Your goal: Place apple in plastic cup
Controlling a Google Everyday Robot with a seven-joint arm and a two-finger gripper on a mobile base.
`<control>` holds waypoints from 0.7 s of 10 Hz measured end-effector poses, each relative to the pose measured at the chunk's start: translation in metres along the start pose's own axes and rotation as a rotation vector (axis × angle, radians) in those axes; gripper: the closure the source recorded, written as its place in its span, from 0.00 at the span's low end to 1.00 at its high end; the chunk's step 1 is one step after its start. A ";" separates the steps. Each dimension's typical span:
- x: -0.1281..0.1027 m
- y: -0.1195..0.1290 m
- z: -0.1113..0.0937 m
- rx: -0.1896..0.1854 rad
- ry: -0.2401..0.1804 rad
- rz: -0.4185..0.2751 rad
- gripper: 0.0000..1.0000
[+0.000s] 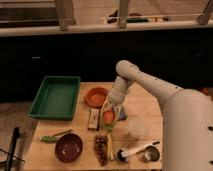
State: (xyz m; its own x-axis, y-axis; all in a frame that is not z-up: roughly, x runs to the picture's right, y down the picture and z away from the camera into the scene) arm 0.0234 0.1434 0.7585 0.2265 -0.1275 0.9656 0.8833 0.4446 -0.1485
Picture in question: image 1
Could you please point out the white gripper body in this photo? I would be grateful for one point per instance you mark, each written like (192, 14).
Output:
(119, 90)

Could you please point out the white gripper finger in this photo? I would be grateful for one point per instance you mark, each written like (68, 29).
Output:
(104, 108)
(117, 110)

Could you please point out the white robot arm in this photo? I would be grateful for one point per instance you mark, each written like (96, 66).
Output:
(187, 143)

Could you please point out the clear plastic cup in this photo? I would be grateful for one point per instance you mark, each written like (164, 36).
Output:
(136, 129)

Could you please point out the metal measuring cup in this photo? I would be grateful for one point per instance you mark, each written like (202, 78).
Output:
(151, 154)

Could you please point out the orange bowl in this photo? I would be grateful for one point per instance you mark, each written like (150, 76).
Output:
(96, 97)

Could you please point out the brown chocolate bar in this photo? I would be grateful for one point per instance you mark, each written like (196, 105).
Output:
(93, 122)

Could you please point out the green leaf toy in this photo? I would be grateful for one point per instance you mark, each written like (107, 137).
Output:
(108, 127)

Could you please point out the bunch of dark grapes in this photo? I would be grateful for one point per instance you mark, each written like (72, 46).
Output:
(100, 149)

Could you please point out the yellow banana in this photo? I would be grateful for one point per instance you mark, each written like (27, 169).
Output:
(110, 151)

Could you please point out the green plastic tray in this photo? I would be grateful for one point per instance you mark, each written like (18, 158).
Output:
(56, 98)

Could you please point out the dark red bowl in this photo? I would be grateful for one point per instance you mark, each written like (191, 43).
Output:
(68, 148)

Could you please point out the black stand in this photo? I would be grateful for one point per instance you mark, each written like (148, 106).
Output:
(11, 160)

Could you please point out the green handled utensil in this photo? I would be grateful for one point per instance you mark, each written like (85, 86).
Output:
(54, 137)

